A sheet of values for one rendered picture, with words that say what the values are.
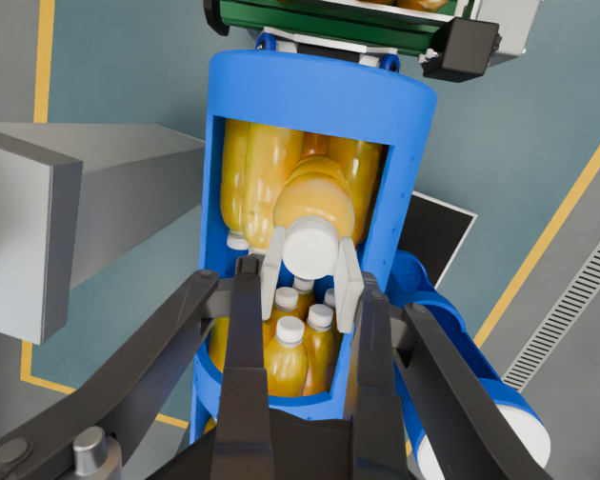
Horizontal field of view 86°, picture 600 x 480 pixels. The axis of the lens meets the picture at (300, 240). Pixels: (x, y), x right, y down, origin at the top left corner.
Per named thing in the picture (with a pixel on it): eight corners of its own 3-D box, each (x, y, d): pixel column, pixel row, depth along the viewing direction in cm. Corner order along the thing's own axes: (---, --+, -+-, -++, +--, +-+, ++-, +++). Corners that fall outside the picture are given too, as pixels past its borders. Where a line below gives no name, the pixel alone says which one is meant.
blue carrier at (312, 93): (200, 449, 82) (167, 606, 56) (226, 72, 53) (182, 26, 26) (309, 451, 86) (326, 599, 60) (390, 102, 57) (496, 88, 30)
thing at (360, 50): (296, 69, 56) (291, 52, 44) (298, 52, 55) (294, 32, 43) (353, 78, 56) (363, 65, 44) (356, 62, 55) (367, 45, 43)
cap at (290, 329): (302, 330, 48) (304, 320, 48) (301, 348, 45) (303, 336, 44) (277, 327, 48) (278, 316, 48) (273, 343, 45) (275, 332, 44)
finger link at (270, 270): (269, 321, 16) (254, 319, 16) (280, 265, 23) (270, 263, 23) (276, 269, 15) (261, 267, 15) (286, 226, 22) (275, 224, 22)
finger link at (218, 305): (250, 327, 15) (186, 317, 15) (265, 277, 19) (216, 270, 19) (254, 298, 14) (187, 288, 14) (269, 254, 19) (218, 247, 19)
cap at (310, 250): (300, 207, 23) (298, 215, 21) (348, 232, 23) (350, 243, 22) (276, 250, 24) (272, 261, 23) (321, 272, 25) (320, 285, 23)
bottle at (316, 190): (306, 143, 39) (290, 178, 22) (355, 171, 40) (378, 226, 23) (279, 192, 41) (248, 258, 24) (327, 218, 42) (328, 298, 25)
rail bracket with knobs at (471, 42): (409, 76, 58) (427, 67, 48) (420, 30, 55) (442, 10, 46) (462, 86, 58) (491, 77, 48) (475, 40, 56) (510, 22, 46)
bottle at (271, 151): (315, 121, 42) (294, 250, 48) (270, 113, 45) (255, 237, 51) (290, 116, 36) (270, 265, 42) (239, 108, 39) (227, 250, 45)
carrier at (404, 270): (417, 304, 157) (427, 250, 148) (529, 499, 75) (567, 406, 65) (359, 300, 158) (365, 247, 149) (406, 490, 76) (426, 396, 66)
